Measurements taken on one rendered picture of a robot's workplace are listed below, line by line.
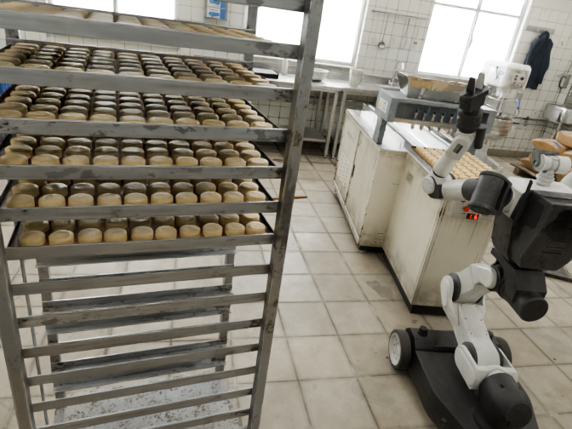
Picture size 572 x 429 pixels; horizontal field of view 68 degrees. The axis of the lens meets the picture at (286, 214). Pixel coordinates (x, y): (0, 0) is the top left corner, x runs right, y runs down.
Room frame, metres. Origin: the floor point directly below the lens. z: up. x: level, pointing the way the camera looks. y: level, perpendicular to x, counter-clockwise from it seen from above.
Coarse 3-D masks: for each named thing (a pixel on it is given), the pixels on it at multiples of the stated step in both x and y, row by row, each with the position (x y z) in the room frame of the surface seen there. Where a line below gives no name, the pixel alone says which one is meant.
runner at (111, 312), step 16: (144, 304) 0.83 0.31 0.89; (160, 304) 0.84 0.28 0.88; (176, 304) 0.86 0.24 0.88; (192, 304) 0.87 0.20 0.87; (208, 304) 0.89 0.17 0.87; (224, 304) 0.91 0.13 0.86; (32, 320) 0.73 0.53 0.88; (48, 320) 0.74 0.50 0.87; (64, 320) 0.76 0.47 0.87; (80, 320) 0.77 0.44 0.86
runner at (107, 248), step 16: (144, 240) 0.83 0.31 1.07; (160, 240) 0.84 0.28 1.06; (176, 240) 0.86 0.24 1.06; (192, 240) 0.87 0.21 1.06; (208, 240) 0.89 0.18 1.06; (224, 240) 0.90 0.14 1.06; (240, 240) 0.92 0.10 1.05; (256, 240) 0.93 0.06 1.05; (16, 256) 0.73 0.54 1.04; (32, 256) 0.74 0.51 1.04; (48, 256) 0.75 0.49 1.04; (64, 256) 0.76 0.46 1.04
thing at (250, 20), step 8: (248, 8) 1.34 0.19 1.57; (256, 8) 1.35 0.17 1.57; (248, 16) 1.34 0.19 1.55; (256, 16) 1.35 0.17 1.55; (248, 24) 1.34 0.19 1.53; (248, 56) 1.34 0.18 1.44; (232, 256) 1.35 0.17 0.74; (224, 264) 1.36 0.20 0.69; (224, 280) 1.35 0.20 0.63; (224, 320) 1.34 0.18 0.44; (224, 336) 1.34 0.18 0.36; (216, 368) 1.35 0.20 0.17
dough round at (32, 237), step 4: (24, 232) 0.79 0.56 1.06; (28, 232) 0.80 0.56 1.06; (32, 232) 0.80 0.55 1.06; (36, 232) 0.80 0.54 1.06; (40, 232) 0.80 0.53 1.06; (20, 236) 0.78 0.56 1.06; (24, 236) 0.78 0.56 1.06; (28, 236) 0.78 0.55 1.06; (32, 236) 0.79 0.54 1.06; (36, 236) 0.79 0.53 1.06; (40, 236) 0.79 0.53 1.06; (44, 236) 0.80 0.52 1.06; (20, 240) 0.77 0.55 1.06; (24, 240) 0.77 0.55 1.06; (28, 240) 0.77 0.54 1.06; (32, 240) 0.77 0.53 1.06; (36, 240) 0.77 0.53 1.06; (40, 240) 0.78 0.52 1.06; (44, 240) 0.79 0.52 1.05; (20, 244) 0.77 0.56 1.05; (24, 244) 0.76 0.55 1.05; (28, 244) 0.76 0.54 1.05; (32, 244) 0.77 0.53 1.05; (36, 244) 0.77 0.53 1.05; (40, 244) 0.78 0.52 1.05
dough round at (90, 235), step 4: (88, 228) 0.85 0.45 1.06; (92, 228) 0.85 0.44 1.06; (80, 232) 0.83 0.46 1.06; (84, 232) 0.83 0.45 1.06; (88, 232) 0.83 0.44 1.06; (92, 232) 0.84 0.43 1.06; (96, 232) 0.84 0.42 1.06; (100, 232) 0.84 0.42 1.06; (80, 236) 0.81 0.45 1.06; (84, 236) 0.82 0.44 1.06; (88, 236) 0.82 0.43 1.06; (92, 236) 0.82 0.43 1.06; (96, 236) 0.82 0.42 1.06; (100, 236) 0.83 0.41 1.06; (80, 240) 0.81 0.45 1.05; (84, 240) 0.81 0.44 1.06; (88, 240) 0.81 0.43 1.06; (92, 240) 0.81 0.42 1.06; (96, 240) 0.82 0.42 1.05; (100, 240) 0.83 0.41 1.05
